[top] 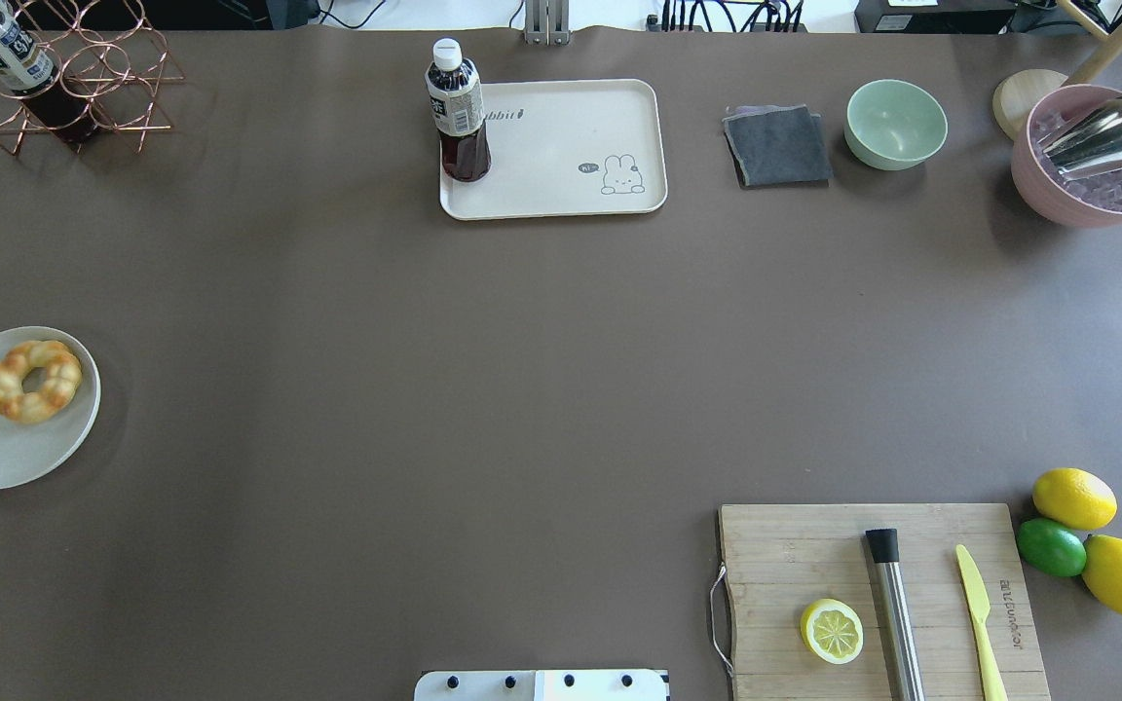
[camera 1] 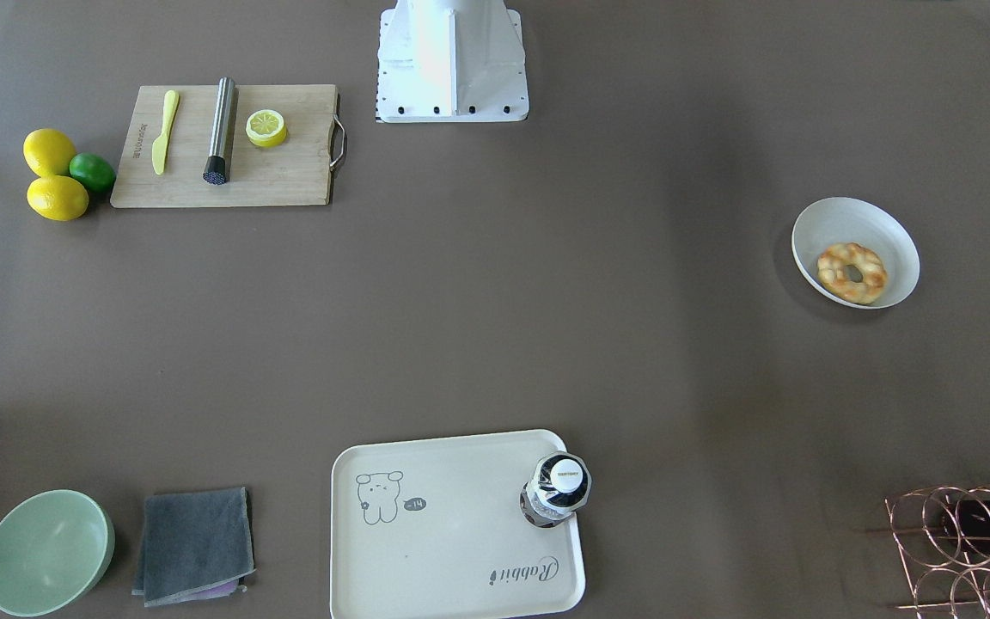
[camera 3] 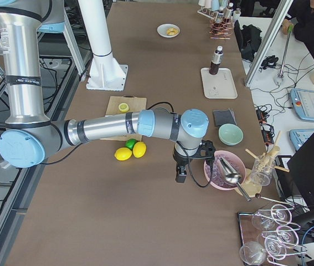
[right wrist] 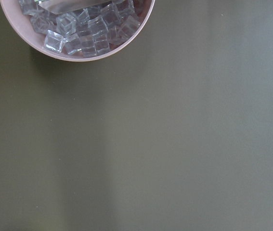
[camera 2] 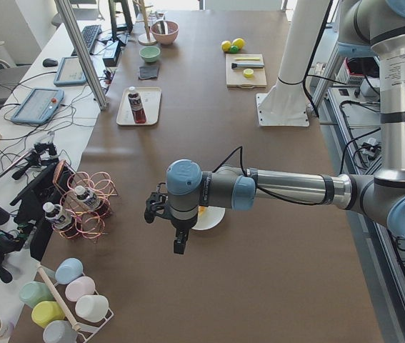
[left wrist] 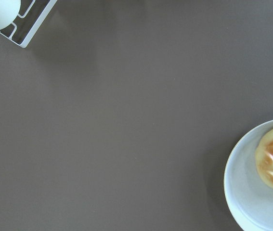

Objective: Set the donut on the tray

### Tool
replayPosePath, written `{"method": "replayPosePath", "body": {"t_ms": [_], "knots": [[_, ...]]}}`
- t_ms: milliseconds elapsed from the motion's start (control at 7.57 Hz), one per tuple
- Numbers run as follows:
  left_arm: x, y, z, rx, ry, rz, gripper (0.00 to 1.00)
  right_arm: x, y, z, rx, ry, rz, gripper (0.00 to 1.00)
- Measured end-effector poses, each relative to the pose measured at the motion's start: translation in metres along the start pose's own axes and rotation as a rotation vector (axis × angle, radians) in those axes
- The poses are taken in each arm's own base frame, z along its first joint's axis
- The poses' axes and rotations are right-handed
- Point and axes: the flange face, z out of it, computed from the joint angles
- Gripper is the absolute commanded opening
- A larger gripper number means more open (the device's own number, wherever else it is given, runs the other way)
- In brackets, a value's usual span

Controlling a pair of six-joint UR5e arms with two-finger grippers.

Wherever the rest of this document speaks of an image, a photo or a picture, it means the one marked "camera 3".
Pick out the white round plate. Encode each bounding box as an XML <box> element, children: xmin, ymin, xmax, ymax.
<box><xmin>157</xmin><ymin>24</ymin><xmax>180</xmax><ymax>38</ymax></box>

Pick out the half lemon slice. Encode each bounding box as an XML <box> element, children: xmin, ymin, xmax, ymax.
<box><xmin>118</xmin><ymin>103</ymin><xmax>130</xmax><ymax>113</ymax></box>

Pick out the twisted glazed donut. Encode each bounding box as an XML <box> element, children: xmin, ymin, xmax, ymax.
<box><xmin>166</xmin><ymin>27</ymin><xmax>179</xmax><ymax>36</ymax></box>

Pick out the yellow lemon far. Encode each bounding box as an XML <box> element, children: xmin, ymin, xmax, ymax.
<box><xmin>132</xmin><ymin>141</ymin><xmax>147</xmax><ymax>158</ymax></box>

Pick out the yellow lemon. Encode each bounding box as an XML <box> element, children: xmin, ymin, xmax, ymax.
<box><xmin>132</xmin><ymin>141</ymin><xmax>147</xmax><ymax>158</ymax></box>
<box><xmin>114</xmin><ymin>147</ymin><xmax>132</xmax><ymax>161</ymax></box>

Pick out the blue teach pendant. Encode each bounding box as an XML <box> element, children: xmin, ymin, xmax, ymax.
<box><xmin>289</xmin><ymin>129</ymin><xmax>314</xmax><ymax>151</ymax></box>
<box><xmin>290</xmin><ymin>88</ymin><xmax>314</xmax><ymax>121</ymax></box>

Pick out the cream rabbit print tray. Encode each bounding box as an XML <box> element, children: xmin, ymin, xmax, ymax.
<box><xmin>200</xmin><ymin>68</ymin><xmax>238</xmax><ymax>99</ymax></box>

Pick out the copper wire bottle rack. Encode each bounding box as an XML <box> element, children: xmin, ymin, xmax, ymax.
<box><xmin>209</xmin><ymin>18</ymin><xmax>234</xmax><ymax>40</ymax></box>

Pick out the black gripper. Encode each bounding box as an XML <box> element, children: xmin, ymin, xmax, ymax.
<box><xmin>173</xmin><ymin>140</ymin><xmax>215</xmax><ymax>183</ymax></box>

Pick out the green lime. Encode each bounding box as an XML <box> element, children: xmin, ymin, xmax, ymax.
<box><xmin>125</xmin><ymin>139</ymin><xmax>138</xmax><ymax>150</ymax></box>

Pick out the black bag on desk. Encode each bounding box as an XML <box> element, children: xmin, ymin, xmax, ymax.
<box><xmin>240</xmin><ymin>24</ymin><xmax>262</xmax><ymax>62</ymax></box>

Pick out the steel ice scoop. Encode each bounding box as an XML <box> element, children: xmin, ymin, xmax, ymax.
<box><xmin>219</xmin><ymin>157</ymin><xmax>251</xmax><ymax>202</ymax></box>

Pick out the dark grey folded cloth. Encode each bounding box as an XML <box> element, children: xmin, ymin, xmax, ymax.
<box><xmin>213</xmin><ymin>109</ymin><xmax>237</xmax><ymax>127</ymax></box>

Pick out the yellow lemon near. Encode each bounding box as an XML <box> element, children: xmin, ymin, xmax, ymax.
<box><xmin>114</xmin><ymin>147</ymin><xmax>132</xmax><ymax>161</ymax></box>

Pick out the dark tea bottle on tray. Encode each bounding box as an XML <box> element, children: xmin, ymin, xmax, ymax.
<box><xmin>209</xmin><ymin>45</ymin><xmax>223</xmax><ymax>75</ymax></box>

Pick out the wooden cutting board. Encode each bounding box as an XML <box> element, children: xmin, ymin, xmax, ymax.
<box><xmin>105</xmin><ymin>96</ymin><xmax>147</xmax><ymax>141</ymax></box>

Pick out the clear glass jug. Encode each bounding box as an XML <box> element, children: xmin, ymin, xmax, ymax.
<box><xmin>250</xmin><ymin>155</ymin><xmax>275</xmax><ymax>186</ymax></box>

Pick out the wine glass rack tray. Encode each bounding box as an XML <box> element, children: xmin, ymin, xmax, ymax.
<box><xmin>237</xmin><ymin>202</ymin><xmax>307</xmax><ymax>265</ymax></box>

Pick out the person in black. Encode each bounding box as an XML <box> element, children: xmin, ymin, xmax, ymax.
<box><xmin>282</xmin><ymin>1</ymin><xmax>314</xmax><ymax>58</ymax></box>

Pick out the metal stick green handle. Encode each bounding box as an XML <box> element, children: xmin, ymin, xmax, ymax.
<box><xmin>277</xmin><ymin>24</ymin><xmax>294</xmax><ymax>83</ymax></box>

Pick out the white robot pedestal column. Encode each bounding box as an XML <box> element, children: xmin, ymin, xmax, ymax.
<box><xmin>79</xmin><ymin>0</ymin><xmax>128</xmax><ymax>91</ymax></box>

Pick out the tea bottle in rack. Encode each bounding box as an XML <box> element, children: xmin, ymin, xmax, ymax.
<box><xmin>214</xmin><ymin>8</ymin><xmax>224</xmax><ymax>23</ymax></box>

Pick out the pink bowl with ice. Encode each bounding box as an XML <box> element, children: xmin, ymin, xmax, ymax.
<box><xmin>204</xmin><ymin>150</ymin><xmax>246</xmax><ymax>191</ymax></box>

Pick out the mint green bowl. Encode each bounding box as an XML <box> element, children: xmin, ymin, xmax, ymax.
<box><xmin>218</xmin><ymin>124</ymin><xmax>244</xmax><ymax>146</ymax></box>

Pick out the aluminium frame post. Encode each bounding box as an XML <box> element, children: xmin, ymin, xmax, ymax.
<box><xmin>244</xmin><ymin>0</ymin><xmax>293</xmax><ymax>88</ymax></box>

